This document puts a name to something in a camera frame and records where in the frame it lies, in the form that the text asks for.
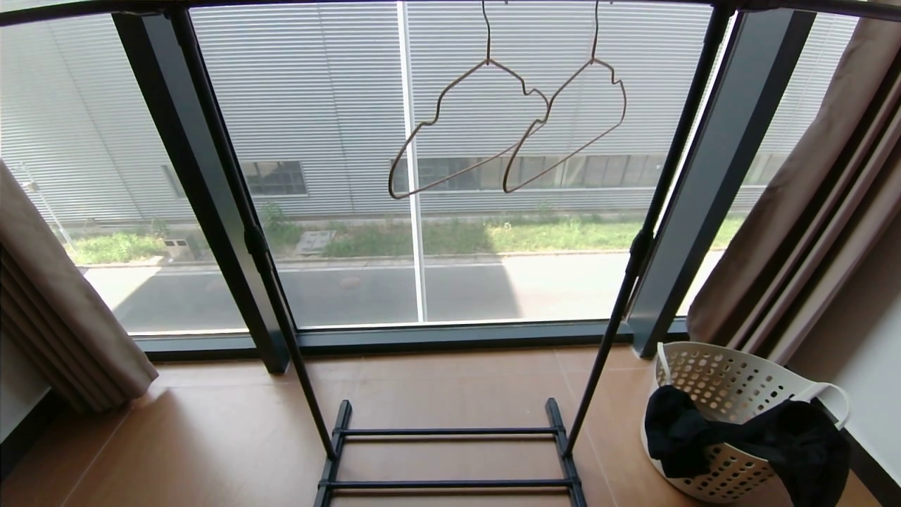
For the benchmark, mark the black clothes rack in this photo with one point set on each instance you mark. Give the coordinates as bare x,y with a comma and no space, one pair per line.
450,431

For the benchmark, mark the black garment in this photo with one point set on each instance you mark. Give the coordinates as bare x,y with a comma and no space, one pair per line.
676,429
802,451

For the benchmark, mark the brown curtain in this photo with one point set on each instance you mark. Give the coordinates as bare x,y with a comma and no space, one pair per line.
809,176
56,317

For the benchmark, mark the white laundry basket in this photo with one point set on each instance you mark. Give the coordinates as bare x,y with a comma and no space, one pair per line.
725,380

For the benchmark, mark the pink clothes hanger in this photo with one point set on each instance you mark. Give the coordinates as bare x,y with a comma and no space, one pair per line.
595,35
487,49

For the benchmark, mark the window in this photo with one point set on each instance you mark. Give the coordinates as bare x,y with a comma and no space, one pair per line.
732,141

